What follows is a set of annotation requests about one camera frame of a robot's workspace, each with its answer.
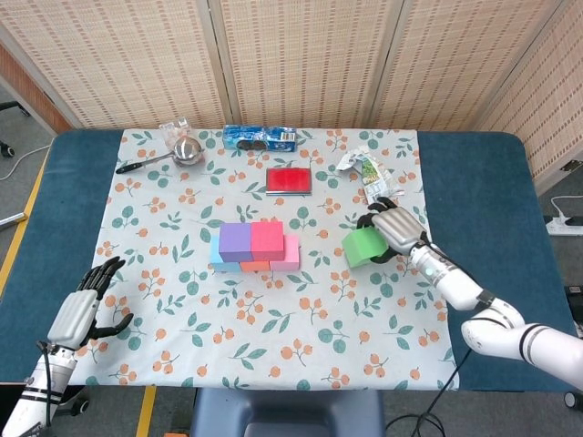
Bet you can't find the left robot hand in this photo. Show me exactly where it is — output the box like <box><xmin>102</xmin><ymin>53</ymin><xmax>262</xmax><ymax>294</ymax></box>
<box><xmin>47</xmin><ymin>256</ymin><xmax>135</xmax><ymax>351</ymax></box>

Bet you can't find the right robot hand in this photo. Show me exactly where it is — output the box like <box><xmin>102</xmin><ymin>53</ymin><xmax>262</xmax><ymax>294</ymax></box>
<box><xmin>356</xmin><ymin>197</ymin><xmax>432</xmax><ymax>265</ymax></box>

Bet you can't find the green foam cube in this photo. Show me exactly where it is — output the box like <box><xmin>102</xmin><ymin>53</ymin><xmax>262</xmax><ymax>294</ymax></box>
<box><xmin>342</xmin><ymin>226</ymin><xmax>388</xmax><ymax>269</ymax></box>

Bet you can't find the pink foam cube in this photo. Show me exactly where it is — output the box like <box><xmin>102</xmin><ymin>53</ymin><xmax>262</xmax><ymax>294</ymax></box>
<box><xmin>269</xmin><ymin>234</ymin><xmax>302</xmax><ymax>272</ymax></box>

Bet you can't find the red foam cube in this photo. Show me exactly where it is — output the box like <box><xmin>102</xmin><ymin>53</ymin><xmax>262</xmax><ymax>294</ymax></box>
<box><xmin>250</xmin><ymin>221</ymin><xmax>286</xmax><ymax>263</ymax></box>

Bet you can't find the light blue foam cube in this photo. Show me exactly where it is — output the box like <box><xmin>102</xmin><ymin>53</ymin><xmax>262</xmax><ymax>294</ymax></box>
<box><xmin>209</xmin><ymin>235</ymin><xmax>242</xmax><ymax>274</ymax></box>

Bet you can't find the purple foam cube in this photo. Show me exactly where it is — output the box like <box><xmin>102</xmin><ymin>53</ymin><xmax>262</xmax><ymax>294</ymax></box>
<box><xmin>218</xmin><ymin>222</ymin><xmax>254</xmax><ymax>264</ymax></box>

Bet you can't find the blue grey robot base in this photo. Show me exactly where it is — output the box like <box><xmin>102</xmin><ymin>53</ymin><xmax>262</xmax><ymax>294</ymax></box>
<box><xmin>189</xmin><ymin>389</ymin><xmax>386</xmax><ymax>437</ymax></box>

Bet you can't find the crumpled green white snack bag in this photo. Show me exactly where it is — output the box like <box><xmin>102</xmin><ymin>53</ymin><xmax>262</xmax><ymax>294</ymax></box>
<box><xmin>336</xmin><ymin>145</ymin><xmax>405</xmax><ymax>204</ymax></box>

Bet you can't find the dark blue table cover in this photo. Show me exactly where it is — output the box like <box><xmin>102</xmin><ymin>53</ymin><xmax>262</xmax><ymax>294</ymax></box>
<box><xmin>0</xmin><ymin>128</ymin><xmax>570</xmax><ymax>395</ymax></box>

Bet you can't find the red flat case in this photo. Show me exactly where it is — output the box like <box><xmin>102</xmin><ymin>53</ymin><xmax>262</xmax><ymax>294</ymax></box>
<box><xmin>265</xmin><ymin>167</ymin><xmax>313</xmax><ymax>197</ymax></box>

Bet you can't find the white power strip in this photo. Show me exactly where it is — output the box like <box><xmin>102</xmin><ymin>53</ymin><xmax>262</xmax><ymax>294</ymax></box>
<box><xmin>546</xmin><ymin>216</ymin><xmax>583</xmax><ymax>237</ymax></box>

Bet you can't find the floral print tablecloth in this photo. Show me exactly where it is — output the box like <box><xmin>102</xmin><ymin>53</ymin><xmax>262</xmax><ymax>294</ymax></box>
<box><xmin>63</xmin><ymin>128</ymin><xmax>460</xmax><ymax>392</ymax></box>

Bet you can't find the blue cookie package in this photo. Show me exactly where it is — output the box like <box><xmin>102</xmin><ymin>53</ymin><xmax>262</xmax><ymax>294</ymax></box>
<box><xmin>221</xmin><ymin>124</ymin><xmax>299</xmax><ymax>152</ymax></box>

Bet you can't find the bamboo folding screen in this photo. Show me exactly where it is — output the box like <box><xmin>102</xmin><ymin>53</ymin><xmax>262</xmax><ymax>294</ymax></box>
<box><xmin>0</xmin><ymin>0</ymin><xmax>583</xmax><ymax>183</ymax></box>

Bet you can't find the black office chair base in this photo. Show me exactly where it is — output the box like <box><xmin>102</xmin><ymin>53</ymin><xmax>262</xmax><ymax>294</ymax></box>
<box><xmin>0</xmin><ymin>100</ymin><xmax>31</xmax><ymax>159</ymax></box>

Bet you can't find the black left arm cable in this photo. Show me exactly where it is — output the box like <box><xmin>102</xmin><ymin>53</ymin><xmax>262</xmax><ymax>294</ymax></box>
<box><xmin>36</xmin><ymin>340</ymin><xmax>54</xmax><ymax>427</ymax></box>

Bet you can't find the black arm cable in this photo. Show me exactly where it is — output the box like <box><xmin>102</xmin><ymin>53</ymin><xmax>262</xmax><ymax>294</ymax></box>
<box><xmin>421</xmin><ymin>240</ymin><xmax>502</xmax><ymax>437</ymax></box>
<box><xmin>36</xmin><ymin>340</ymin><xmax>54</xmax><ymax>427</ymax></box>

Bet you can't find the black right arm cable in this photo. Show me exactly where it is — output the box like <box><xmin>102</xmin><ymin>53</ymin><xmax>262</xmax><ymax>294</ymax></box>
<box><xmin>421</xmin><ymin>240</ymin><xmax>502</xmax><ymax>437</ymax></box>

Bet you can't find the white floor cable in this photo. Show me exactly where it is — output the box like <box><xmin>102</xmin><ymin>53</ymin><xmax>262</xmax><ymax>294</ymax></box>
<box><xmin>0</xmin><ymin>144</ymin><xmax>51</xmax><ymax>181</ymax></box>

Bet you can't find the steel ladle black handle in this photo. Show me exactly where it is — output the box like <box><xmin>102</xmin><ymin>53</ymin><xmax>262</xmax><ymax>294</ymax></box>
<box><xmin>115</xmin><ymin>137</ymin><xmax>204</xmax><ymax>176</ymax></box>

